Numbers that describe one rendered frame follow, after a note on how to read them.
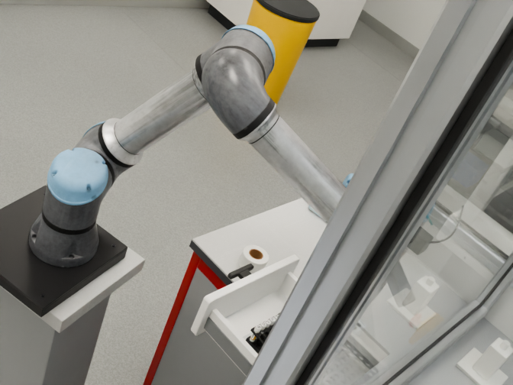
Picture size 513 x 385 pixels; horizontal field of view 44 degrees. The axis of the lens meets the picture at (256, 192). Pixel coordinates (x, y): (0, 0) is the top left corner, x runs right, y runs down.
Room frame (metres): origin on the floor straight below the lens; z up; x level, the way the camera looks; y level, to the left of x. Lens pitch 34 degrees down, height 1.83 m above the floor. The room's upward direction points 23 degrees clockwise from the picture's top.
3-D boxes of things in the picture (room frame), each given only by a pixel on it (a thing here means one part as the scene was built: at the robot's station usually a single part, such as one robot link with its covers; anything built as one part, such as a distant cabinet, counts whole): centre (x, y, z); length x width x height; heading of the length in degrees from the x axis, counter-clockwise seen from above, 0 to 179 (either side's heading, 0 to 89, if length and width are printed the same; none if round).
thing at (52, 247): (1.03, 0.36, 0.85); 0.15 x 0.15 x 0.10
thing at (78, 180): (1.03, 0.35, 0.96); 0.13 x 0.12 x 0.14; 2
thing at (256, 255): (1.26, -0.06, 0.78); 0.07 x 0.07 x 0.04
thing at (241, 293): (1.03, -0.07, 0.87); 0.29 x 0.02 x 0.11; 148
